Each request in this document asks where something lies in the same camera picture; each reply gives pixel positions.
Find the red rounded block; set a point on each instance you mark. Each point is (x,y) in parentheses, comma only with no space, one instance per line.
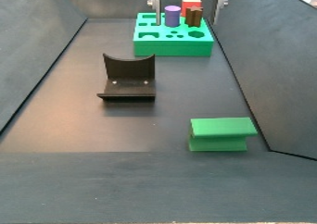
(186,4)

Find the green shape sorter board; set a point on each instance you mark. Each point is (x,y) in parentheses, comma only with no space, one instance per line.
(167,41)

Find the brown star block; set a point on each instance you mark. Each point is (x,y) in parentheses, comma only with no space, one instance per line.
(194,16)

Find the purple cylinder block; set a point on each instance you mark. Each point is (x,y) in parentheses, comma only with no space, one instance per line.
(171,16)

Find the black curved fixture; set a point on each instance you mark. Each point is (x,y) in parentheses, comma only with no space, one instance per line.
(129,78)

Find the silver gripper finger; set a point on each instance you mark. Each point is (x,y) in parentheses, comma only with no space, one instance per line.
(155,5)
(219,5)

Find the green arch block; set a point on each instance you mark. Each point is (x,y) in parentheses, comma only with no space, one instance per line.
(219,134)

